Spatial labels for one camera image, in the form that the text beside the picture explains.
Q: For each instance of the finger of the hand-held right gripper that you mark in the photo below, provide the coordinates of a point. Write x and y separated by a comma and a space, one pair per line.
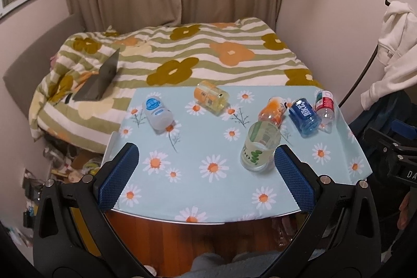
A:
374, 137

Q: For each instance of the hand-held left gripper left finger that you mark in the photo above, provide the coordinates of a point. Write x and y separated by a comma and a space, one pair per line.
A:
119, 178

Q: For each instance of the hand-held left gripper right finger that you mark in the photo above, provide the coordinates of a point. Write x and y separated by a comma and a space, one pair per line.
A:
295, 180

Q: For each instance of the green label clear bottle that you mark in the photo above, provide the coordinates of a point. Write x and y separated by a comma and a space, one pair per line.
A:
259, 151

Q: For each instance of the dark blue clothing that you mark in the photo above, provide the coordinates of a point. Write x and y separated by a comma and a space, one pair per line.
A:
387, 108

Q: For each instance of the floor clutter pile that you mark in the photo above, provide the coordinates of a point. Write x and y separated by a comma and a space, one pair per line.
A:
65, 160

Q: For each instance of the clear bottle red label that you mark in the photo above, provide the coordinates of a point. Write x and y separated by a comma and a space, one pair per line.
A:
325, 105

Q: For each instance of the blue plastic bottle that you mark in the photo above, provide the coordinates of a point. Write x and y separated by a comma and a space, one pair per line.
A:
304, 116

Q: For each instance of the orange drink bottle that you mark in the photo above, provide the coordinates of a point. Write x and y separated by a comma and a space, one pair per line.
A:
272, 112

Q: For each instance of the white bottle blue label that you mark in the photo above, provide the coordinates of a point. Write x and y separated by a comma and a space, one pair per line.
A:
158, 113

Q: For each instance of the daisy print tablecloth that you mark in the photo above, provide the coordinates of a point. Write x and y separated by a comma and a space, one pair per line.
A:
195, 147

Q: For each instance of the grey laptop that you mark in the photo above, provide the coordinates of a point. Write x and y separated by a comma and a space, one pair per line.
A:
97, 84

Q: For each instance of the white hoodie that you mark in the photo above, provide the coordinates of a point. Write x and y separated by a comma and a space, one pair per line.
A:
395, 37

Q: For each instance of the grey fleece clothing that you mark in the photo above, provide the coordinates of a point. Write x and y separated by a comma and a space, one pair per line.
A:
228, 265

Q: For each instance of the yellow orange label bottle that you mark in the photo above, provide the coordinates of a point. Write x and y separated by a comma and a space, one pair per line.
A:
211, 97

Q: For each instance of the grey headboard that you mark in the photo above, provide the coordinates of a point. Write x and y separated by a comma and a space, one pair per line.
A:
39, 53

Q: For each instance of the floral striped blanket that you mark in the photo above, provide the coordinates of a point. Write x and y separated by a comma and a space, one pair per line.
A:
202, 53

